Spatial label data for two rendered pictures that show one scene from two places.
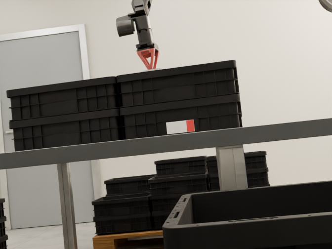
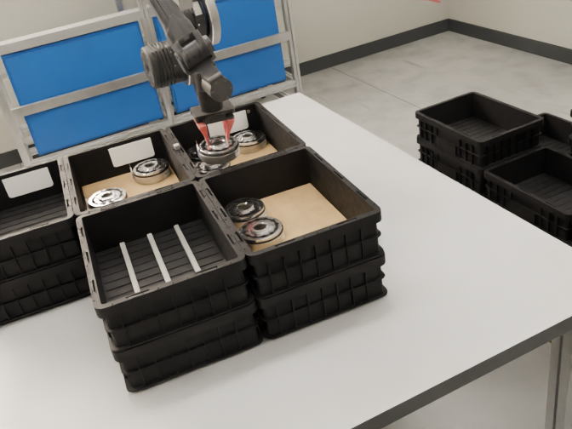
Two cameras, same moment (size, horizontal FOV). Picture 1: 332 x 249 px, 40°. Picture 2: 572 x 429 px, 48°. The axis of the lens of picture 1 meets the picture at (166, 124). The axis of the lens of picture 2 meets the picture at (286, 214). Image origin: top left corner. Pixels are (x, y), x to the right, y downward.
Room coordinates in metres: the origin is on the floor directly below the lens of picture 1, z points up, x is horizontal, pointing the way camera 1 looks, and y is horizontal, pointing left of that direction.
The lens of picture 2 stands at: (2.22, 1.46, 1.62)
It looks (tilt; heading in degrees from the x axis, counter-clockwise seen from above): 30 degrees down; 244
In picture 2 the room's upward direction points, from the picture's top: 10 degrees counter-clockwise
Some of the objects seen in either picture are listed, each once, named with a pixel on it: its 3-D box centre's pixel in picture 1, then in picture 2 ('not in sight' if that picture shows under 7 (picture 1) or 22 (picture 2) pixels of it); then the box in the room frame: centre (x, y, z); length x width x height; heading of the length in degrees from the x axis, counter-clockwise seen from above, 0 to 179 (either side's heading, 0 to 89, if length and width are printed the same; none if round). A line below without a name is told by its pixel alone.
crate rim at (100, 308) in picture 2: not in sight; (154, 240); (1.97, 0.27, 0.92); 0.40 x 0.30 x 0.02; 80
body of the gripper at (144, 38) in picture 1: (145, 40); (210, 100); (1.68, 0.04, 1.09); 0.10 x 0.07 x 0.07; 168
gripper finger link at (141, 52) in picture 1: (148, 58); (219, 125); (1.67, 0.04, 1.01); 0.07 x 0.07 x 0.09; 78
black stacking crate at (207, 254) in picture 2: not in sight; (160, 259); (1.97, 0.27, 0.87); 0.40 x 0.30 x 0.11; 80
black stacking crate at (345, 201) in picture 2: (76, 104); (286, 216); (1.67, 0.32, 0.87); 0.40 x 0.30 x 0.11; 80
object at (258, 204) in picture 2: not in sight; (243, 208); (1.72, 0.20, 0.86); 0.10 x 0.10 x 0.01
